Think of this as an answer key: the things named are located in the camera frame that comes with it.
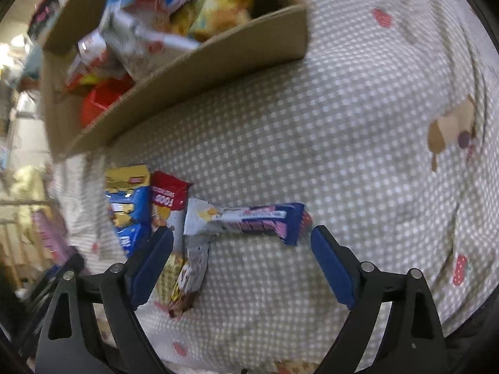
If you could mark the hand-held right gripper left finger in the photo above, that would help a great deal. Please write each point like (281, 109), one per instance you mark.
(150, 268)

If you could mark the small white snack packet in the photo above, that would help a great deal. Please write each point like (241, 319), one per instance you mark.
(87, 62)

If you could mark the blue yellow snack packet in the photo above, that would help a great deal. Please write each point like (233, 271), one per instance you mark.
(128, 206)

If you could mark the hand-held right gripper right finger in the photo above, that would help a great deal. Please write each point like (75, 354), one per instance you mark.
(335, 268)

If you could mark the pale yellow quilt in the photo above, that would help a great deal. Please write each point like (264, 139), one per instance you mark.
(25, 181)

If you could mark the white purple snack bar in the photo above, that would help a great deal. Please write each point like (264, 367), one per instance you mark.
(249, 218)

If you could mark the white barcode snack packet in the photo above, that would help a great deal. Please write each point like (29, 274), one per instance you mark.
(132, 43)

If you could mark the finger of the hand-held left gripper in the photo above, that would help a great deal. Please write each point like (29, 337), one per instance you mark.
(50, 276)

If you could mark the small red snack packet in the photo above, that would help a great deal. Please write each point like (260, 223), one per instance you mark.
(167, 196)

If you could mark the brown white snack bar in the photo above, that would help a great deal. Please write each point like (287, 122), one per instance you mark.
(193, 268)

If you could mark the brown cardboard box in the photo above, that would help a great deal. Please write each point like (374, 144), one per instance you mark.
(218, 66)

